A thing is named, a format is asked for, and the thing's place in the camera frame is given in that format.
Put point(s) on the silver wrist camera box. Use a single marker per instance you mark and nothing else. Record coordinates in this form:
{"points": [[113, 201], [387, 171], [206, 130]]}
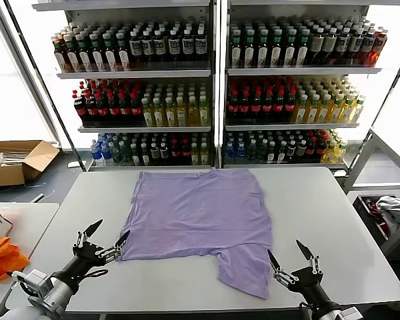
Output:
{"points": [[35, 279], [351, 315]]}

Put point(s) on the red drink bottle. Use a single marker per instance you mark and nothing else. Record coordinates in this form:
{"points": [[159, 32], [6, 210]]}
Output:
{"points": [[368, 44], [380, 43]]}

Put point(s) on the small yellow drink bottle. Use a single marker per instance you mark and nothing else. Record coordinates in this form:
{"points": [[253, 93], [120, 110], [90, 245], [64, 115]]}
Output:
{"points": [[204, 155], [330, 154], [340, 152], [195, 155]]}

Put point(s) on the dark bottle beige label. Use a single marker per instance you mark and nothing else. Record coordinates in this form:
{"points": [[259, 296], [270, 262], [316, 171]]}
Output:
{"points": [[316, 45], [330, 45]]}

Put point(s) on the orange fabric bag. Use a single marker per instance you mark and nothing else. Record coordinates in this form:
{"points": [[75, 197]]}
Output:
{"points": [[3, 263]]}

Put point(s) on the small cola bottle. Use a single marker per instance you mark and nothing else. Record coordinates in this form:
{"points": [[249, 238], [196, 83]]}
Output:
{"points": [[186, 153], [320, 150], [176, 153], [311, 150]]}

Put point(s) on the white flat foot plate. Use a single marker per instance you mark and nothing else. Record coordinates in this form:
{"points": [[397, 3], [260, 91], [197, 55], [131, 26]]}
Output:
{"points": [[75, 164]]}

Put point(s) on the green white label tea bottle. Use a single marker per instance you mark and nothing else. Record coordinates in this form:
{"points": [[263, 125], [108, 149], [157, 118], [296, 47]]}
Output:
{"points": [[72, 56], [97, 56], [110, 56], [263, 50], [276, 50], [84, 56], [249, 50], [290, 50], [303, 50], [123, 55], [236, 50]]}

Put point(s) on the green clear drink bottle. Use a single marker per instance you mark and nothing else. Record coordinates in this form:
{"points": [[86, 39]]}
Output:
{"points": [[251, 151], [262, 151], [118, 155]]}

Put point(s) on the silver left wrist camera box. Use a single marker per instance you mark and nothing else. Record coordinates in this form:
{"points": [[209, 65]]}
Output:
{"points": [[35, 279]]}

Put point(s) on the white grey crumpled cloth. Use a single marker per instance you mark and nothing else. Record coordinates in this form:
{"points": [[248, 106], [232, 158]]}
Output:
{"points": [[395, 206]]}

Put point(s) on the black plastic crate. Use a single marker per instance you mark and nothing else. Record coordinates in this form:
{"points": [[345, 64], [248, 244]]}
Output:
{"points": [[366, 216]]}

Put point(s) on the purple t-shirt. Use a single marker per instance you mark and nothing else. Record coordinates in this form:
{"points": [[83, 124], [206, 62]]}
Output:
{"points": [[200, 213]]}

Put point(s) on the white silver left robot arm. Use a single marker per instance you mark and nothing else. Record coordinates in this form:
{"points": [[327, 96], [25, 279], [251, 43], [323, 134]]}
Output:
{"points": [[55, 298]]}

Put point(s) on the red crumpled cloth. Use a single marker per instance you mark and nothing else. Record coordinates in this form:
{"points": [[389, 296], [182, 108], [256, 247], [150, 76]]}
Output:
{"points": [[374, 207]]}

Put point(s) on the yellow juice bottle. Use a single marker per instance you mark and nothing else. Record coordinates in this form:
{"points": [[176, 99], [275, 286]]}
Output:
{"points": [[301, 111], [325, 111], [337, 111], [158, 115], [313, 111], [358, 111], [348, 111], [182, 115], [170, 115], [148, 115], [204, 115], [193, 115]]}

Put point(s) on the dark bottle grey square label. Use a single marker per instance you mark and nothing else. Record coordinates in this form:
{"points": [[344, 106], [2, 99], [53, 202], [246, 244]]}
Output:
{"points": [[160, 46], [174, 46], [356, 44], [148, 46], [201, 45], [343, 44], [136, 46], [188, 45]]}

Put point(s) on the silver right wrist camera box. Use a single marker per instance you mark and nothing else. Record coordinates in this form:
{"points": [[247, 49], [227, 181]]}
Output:
{"points": [[351, 315]]}

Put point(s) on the small dark bottle white label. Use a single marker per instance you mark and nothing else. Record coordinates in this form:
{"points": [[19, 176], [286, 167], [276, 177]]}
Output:
{"points": [[154, 155], [301, 151], [145, 156], [291, 151], [271, 153], [136, 156], [281, 153], [164, 154]]}

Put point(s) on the grey metal shelf unit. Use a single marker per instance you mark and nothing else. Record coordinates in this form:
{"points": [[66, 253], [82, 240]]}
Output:
{"points": [[136, 74], [303, 71]]}

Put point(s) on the small grey floor strip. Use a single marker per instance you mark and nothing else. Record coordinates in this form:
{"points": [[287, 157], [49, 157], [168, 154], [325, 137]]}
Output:
{"points": [[37, 197]]}

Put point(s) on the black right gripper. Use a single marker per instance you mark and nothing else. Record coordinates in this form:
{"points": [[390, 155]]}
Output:
{"points": [[310, 283]]}

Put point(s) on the grey metal trolley frame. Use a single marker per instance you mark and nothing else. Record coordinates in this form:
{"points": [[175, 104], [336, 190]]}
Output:
{"points": [[359, 163]]}

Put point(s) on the grey slanted frame pole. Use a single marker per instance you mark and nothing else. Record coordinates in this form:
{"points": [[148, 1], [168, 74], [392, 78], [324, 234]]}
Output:
{"points": [[39, 75]]}

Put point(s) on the white packaged items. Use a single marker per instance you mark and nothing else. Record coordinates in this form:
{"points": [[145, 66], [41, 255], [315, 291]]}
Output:
{"points": [[13, 156]]}

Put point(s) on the open brown cardboard box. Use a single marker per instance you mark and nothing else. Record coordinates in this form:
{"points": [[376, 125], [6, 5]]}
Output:
{"points": [[6, 175]]}

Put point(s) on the blue label water bottle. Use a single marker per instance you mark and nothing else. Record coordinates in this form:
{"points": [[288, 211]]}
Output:
{"points": [[230, 151], [241, 151], [107, 155], [95, 155]]}

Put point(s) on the amber tea bottle white label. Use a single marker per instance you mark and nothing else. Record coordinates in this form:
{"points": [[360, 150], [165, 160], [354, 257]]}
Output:
{"points": [[60, 58]]}

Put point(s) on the small white carton box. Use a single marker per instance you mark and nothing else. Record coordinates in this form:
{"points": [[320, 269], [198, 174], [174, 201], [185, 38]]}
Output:
{"points": [[0, 227]]}

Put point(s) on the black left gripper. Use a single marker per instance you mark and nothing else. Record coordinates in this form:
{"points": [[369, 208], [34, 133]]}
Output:
{"points": [[85, 256]]}

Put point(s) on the cola bottle red cap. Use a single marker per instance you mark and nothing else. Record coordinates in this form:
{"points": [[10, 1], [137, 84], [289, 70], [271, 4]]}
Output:
{"points": [[136, 108], [233, 106], [279, 106], [114, 108], [244, 106], [91, 108], [268, 106], [80, 108], [290, 106], [256, 106], [125, 108], [103, 108]]}

